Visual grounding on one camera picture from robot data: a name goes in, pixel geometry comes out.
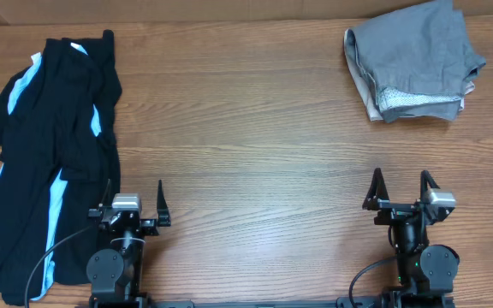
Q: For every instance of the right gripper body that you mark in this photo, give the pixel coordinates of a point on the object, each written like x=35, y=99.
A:
x=394, y=213

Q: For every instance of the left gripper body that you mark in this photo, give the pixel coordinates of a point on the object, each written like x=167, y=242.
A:
x=147, y=227

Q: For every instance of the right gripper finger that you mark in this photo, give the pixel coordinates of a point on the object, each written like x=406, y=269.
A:
x=428, y=187
x=377, y=190

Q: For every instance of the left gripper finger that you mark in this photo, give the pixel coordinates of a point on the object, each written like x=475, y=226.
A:
x=163, y=213
x=106, y=195

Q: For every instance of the black t-shirt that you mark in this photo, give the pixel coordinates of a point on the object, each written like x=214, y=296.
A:
x=80, y=239

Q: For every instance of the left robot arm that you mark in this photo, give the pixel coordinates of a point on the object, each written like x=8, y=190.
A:
x=115, y=272

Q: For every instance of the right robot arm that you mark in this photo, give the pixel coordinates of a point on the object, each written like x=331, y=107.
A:
x=426, y=273

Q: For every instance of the folded grey shorts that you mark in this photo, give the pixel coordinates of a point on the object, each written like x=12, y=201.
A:
x=422, y=49

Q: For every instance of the light blue printed t-shirt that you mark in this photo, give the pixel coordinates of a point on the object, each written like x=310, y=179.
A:
x=50, y=128

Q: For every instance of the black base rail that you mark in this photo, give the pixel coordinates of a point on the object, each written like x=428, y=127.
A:
x=342, y=302

